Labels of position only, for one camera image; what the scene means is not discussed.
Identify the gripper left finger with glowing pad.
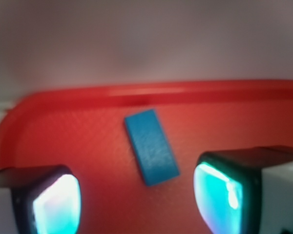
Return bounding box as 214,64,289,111
0,165,82,234

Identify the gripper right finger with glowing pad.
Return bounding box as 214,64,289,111
193,146,293,234

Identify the blue rectangular block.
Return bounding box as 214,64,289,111
125,109,180,186

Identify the red plastic tray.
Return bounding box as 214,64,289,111
0,80,293,234

